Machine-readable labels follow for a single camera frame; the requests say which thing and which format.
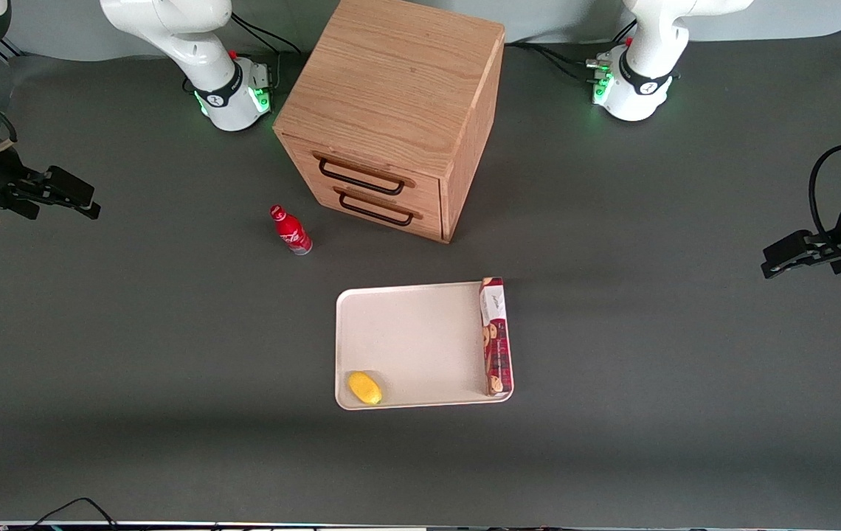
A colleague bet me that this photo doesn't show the wooden drawer cabinet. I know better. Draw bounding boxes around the wooden drawer cabinet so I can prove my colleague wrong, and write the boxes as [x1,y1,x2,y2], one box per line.
[273,0,506,245]

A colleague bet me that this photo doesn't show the red tartan cookie box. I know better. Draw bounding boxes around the red tartan cookie box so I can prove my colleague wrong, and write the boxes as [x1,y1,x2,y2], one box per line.
[479,277,514,398]

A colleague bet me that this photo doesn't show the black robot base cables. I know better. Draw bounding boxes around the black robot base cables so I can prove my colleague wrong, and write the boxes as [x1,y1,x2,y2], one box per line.
[504,21,637,85]
[231,10,305,58]

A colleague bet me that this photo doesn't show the wooden drawer front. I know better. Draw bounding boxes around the wooden drawer front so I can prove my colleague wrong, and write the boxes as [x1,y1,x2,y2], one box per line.
[288,136,443,215]
[306,177,443,241]

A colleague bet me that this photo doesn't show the yellow lemon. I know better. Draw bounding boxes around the yellow lemon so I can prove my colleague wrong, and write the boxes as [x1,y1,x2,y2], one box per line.
[347,371,384,406]

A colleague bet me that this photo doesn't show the cream plastic tray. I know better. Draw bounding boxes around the cream plastic tray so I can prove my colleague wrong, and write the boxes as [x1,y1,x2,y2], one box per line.
[335,281,515,411]

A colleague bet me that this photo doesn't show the black thin cable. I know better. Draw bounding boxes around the black thin cable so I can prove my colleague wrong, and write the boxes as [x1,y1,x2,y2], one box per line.
[22,497,120,531]

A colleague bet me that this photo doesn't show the black metal drawer handle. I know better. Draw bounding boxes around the black metal drawer handle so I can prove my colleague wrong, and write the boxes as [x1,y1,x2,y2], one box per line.
[337,190,415,227]
[317,156,406,197]

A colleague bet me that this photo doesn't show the red coke bottle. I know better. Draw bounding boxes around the red coke bottle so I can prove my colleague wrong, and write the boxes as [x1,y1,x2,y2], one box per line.
[269,204,314,256]

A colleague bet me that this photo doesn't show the dark grey table mat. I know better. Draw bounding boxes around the dark grey table mat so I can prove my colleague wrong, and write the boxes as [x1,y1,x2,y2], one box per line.
[0,26,841,526]

